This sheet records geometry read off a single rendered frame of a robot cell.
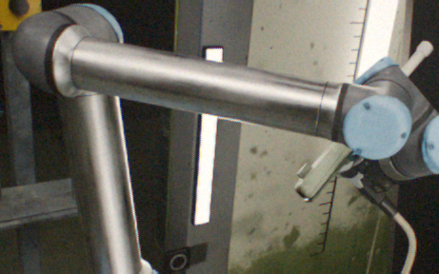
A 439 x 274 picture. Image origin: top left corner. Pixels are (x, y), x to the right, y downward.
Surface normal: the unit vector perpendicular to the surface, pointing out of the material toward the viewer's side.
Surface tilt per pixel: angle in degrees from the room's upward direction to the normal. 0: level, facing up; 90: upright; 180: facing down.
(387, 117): 89
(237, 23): 90
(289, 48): 90
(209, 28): 90
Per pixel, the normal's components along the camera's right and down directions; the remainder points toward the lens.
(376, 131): -0.14, 0.39
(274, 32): 0.58, 0.40
